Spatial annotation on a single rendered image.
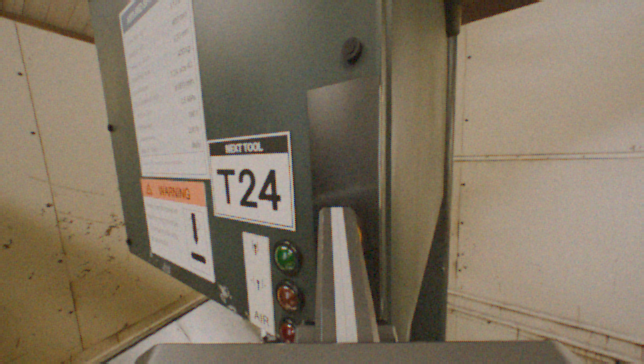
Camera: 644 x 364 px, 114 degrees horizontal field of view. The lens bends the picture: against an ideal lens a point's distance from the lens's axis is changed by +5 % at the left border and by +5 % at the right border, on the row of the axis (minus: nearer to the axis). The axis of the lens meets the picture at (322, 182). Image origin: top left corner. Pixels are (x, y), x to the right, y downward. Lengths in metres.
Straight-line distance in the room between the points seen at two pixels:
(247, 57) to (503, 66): 1.10
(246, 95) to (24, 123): 1.22
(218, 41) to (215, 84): 0.03
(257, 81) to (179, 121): 0.12
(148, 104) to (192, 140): 0.10
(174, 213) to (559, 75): 1.23
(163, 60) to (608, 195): 1.29
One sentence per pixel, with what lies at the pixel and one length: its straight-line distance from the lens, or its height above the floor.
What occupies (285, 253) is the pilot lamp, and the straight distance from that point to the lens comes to 0.16.
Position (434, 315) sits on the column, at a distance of 0.98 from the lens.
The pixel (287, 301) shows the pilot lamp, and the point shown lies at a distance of 0.18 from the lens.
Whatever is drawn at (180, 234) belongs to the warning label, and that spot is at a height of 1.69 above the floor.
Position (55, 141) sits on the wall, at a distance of 1.37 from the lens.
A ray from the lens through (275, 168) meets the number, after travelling 0.16.
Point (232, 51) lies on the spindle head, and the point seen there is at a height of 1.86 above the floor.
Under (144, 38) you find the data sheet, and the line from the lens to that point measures 0.34.
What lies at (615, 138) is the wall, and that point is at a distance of 1.23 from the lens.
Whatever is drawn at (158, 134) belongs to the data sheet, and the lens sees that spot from 0.31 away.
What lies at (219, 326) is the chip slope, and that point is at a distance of 1.67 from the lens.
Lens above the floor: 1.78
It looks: 7 degrees down
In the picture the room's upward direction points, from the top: 2 degrees counter-clockwise
